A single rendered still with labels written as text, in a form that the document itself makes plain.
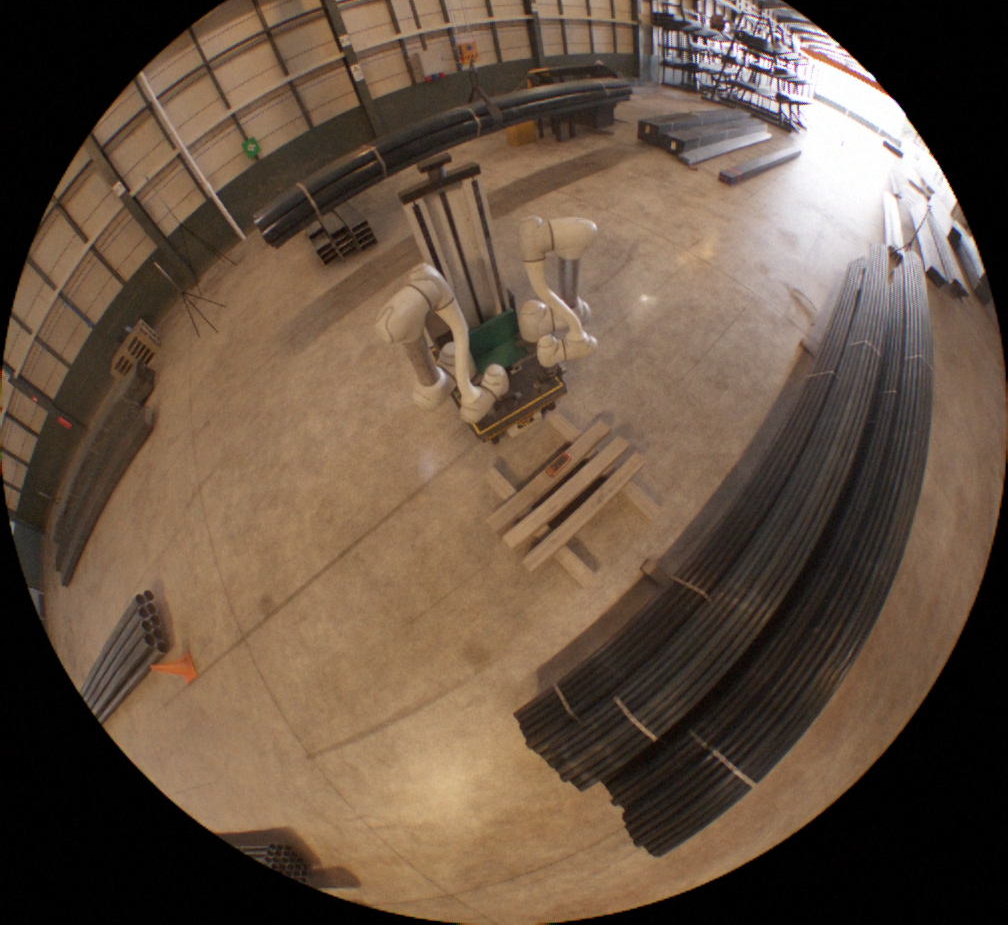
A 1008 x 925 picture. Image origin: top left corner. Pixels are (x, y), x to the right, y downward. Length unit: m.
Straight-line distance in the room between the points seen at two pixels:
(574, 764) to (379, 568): 1.81
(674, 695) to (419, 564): 1.78
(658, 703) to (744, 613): 0.53
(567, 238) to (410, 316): 0.67
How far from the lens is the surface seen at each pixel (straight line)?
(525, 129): 7.55
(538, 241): 1.41
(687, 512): 2.48
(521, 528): 2.12
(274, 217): 3.91
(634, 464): 2.25
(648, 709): 1.64
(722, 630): 1.66
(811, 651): 1.81
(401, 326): 1.21
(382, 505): 2.67
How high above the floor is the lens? 2.28
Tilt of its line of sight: 62 degrees down
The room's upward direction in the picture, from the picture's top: 19 degrees counter-clockwise
